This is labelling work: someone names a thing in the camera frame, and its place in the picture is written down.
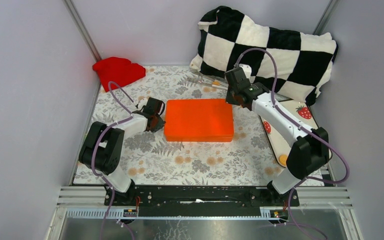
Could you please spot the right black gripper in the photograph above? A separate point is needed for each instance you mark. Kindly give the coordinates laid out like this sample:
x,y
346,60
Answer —
x,y
228,99

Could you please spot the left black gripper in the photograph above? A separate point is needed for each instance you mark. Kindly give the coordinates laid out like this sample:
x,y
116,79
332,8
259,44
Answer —
x,y
161,123

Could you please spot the orange box lid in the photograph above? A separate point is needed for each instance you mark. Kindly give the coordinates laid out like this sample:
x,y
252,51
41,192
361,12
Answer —
x,y
198,120

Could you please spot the white strawberry tray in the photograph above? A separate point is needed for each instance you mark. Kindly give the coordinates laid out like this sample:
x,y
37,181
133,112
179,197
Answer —
x,y
278,144

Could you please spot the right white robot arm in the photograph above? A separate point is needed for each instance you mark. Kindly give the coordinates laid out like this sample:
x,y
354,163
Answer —
x,y
308,151

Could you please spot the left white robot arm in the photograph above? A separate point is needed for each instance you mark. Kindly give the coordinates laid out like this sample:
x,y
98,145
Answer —
x,y
102,148

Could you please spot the red cloth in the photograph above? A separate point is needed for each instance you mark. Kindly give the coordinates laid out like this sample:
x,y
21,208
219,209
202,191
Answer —
x,y
119,70

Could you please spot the black white checkered blanket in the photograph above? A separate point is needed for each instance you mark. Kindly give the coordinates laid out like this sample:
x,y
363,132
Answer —
x,y
293,64

